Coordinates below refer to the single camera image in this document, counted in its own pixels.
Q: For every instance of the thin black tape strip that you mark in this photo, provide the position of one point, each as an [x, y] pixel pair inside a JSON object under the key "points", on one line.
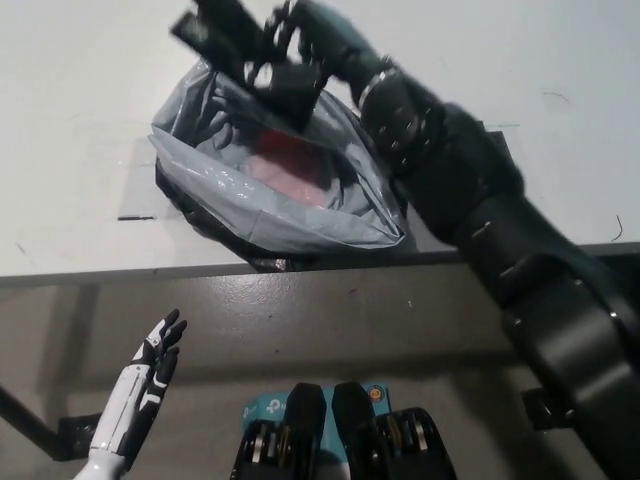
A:
{"points": [[137, 218]]}

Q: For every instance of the red pink item in bag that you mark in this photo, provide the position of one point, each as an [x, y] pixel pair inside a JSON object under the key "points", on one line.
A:
{"points": [[295, 172]]}

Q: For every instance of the grey plastic bag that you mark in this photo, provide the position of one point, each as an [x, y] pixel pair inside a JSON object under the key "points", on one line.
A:
{"points": [[300, 230]]}

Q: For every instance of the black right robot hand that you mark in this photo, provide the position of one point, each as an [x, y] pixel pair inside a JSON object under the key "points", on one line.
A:
{"points": [[330, 35]]}

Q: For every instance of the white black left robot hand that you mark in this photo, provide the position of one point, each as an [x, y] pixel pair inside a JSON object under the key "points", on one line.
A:
{"points": [[127, 400]]}

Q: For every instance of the black table leg bar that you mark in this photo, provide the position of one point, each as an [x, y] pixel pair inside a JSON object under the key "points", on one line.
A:
{"points": [[25, 412]]}

